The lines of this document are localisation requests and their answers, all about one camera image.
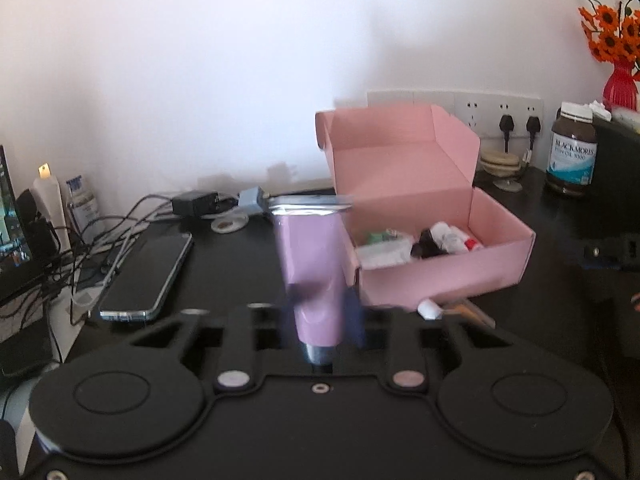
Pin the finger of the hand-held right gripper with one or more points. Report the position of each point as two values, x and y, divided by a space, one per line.
605 259

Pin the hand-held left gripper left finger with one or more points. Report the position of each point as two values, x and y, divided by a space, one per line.
289 330

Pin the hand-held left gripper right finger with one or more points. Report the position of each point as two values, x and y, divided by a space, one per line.
356 325

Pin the pink tube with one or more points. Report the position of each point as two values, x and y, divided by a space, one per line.
310 270

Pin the clear plastic sachet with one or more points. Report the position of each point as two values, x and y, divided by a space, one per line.
382 256

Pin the green item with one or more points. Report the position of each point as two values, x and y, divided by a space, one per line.
382 237

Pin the pink cardboard box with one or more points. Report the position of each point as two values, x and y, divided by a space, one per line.
450 275

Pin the clear small bottle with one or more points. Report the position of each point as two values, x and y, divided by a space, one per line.
470 314

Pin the white tube blue print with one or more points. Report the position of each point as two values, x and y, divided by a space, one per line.
442 234

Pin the white tube red band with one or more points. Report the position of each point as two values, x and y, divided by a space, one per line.
472 244

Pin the black desktop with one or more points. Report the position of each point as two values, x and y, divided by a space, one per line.
240 270

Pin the black hair clip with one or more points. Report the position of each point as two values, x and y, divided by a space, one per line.
427 245

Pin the brown supplement bottle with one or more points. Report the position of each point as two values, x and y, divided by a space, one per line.
572 155

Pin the white round desk grommet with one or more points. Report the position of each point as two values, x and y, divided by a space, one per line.
230 223

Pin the blue-grey charger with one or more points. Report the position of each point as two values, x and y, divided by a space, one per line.
252 199

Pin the white tissue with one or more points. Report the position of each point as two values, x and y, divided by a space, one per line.
600 109

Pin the black plug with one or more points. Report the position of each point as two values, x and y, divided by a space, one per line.
507 125
533 126

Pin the dark smartphone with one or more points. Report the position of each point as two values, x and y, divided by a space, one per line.
147 275

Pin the black power adapter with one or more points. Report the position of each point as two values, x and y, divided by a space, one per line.
195 204

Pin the red vase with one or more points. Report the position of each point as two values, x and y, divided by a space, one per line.
620 87

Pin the orange artificial flowers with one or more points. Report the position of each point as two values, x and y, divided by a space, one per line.
610 35

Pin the clear bottle blue label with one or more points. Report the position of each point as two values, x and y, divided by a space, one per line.
82 202

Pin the white bottle yellow cap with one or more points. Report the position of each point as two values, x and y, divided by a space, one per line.
50 200

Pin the black desk gadget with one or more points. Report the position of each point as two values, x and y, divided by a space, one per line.
37 225

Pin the laptop screen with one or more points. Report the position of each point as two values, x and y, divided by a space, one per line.
10 230

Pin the white wall socket panel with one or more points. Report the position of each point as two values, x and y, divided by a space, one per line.
490 107

